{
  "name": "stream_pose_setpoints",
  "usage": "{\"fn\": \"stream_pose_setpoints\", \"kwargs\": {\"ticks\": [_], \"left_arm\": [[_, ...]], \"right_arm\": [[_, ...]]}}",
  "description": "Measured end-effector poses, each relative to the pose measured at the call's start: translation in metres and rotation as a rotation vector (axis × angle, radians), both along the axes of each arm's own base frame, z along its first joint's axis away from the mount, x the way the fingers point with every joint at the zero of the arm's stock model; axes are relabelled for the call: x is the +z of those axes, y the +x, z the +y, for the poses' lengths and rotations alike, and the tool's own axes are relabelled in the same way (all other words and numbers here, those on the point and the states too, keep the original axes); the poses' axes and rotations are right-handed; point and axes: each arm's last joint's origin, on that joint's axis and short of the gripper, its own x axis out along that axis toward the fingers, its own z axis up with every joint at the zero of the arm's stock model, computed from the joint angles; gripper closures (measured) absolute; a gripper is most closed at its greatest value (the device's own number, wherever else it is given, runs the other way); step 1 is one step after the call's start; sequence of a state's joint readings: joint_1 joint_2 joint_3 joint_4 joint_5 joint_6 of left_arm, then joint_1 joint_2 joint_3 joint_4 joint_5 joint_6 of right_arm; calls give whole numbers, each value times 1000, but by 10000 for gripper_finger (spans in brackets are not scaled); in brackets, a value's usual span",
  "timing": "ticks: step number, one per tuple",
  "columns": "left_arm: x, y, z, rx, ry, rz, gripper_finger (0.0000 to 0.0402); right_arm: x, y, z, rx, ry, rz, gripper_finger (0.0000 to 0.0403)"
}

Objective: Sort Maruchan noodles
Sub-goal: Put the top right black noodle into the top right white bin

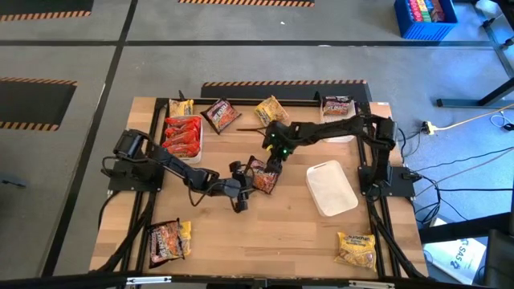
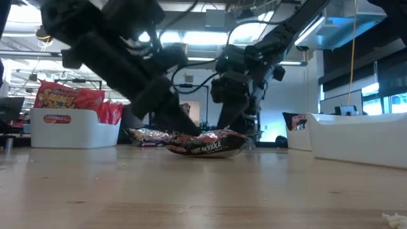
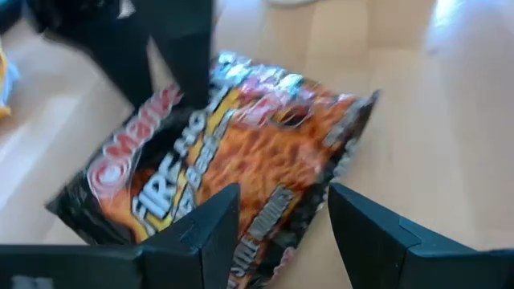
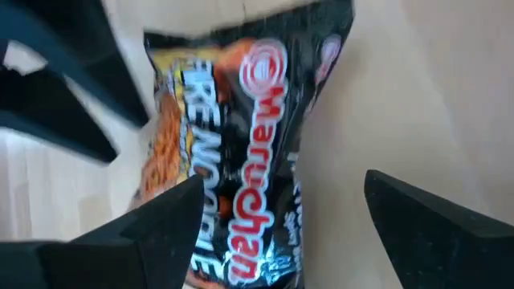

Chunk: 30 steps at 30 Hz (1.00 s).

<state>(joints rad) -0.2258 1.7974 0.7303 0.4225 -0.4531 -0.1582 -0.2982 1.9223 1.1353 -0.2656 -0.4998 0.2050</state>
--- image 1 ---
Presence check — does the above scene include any black aluminium table frame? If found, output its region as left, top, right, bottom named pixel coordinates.
left=96, top=90, right=429, bottom=280

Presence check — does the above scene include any black metal desk stand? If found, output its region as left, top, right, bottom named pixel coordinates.
left=435, top=0, right=514, bottom=109

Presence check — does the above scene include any dark red small box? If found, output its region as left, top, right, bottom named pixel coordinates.
left=430, top=0, right=447, bottom=22

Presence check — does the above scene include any yellow creamy noodle pack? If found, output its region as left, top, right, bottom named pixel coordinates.
left=253, top=95, right=290, bottom=128
left=177, top=220, right=193, bottom=257
left=168, top=98, right=195, bottom=118
left=333, top=231, right=378, bottom=273

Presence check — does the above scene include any black chair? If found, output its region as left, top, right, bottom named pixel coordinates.
left=483, top=228, right=514, bottom=289

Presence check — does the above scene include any black Fire Noodle pack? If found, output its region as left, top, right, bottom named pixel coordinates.
left=244, top=155, right=281, bottom=196
left=147, top=218, right=186, bottom=270
left=199, top=97, right=243, bottom=136
left=321, top=95, right=355, bottom=117

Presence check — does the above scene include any black hazard-striped floor mat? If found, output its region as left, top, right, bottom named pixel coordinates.
left=177, top=0, right=316, bottom=8
left=0, top=76, right=79, bottom=132
left=0, top=0, right=96, bottom=22
left=200, top=79, right=373, bottom=103

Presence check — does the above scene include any black camera rig beam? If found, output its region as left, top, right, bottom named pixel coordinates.
left=0, top=271, right=514, bottom=289

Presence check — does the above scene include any yellow floor cable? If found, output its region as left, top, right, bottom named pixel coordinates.
left=435, top=102, right=514, bottom=132

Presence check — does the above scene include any white printed cardboard box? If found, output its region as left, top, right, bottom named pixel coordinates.
left=422, top=237, right=487, bottom=286

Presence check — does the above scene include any white plastic bin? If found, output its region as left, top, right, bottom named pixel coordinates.
left=161, top=115, right=204, bottom=165
left=320, top=96, right=365, bottom=145
left=305, top=159, right=360, bottom=218

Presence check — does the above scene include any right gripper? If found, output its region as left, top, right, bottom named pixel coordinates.
left=263, top=121, right=298, bottom=174

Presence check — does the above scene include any black metal floor beam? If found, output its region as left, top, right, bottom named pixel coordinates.
left=417, top=211, right=514, bottom=245

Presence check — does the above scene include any yellow green small box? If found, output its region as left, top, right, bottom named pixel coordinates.
left=417, top=0, right=433, bottom=23

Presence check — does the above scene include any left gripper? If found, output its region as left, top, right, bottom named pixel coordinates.
left=218, top=160, right=256, bottom=214

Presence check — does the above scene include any black floor cable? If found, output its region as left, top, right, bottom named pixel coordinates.
left=413, top=146, right=514, bottom=173
left=437, top=186, right=514, bottom=193

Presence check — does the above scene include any blue plastic crate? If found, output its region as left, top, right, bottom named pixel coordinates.
left=394, top=0, right=459, bottom=41

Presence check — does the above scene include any silver metal bracket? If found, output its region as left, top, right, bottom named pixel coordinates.
left=348, top=279, right=396, bottom=289
left=125, top=275, right=173, bottom=286

